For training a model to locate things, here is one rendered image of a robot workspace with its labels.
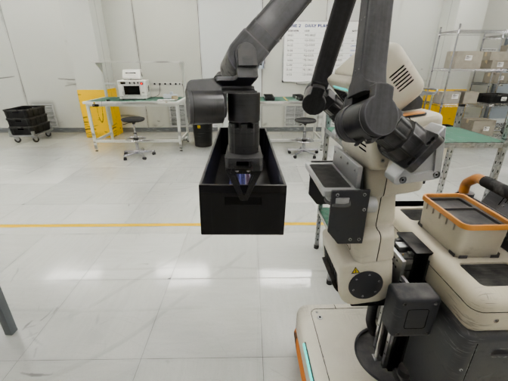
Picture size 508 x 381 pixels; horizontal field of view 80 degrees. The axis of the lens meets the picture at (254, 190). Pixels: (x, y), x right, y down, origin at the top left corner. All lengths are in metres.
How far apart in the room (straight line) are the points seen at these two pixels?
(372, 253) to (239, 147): 0.56
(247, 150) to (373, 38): 0.33
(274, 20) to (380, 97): 0.24
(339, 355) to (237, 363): 0.53
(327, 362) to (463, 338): 0.52
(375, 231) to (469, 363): 0.43
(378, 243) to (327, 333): 0.63
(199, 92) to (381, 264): 0.72
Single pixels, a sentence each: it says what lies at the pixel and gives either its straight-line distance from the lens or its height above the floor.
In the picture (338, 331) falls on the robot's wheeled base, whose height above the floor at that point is 0.28.
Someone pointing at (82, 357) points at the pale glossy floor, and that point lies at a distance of 1.91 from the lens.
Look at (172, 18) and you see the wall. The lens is 6.66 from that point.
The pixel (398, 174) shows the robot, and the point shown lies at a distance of 0.71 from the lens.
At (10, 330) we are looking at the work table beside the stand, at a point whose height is 0.03.
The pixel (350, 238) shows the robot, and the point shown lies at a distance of 0.87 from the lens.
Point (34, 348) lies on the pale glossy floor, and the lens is 2.07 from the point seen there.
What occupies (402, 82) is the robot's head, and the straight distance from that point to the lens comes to 0.81.
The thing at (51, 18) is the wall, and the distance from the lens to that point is 7.47.
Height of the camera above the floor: 1.34
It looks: 23 degrees down
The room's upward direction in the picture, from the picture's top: straight up
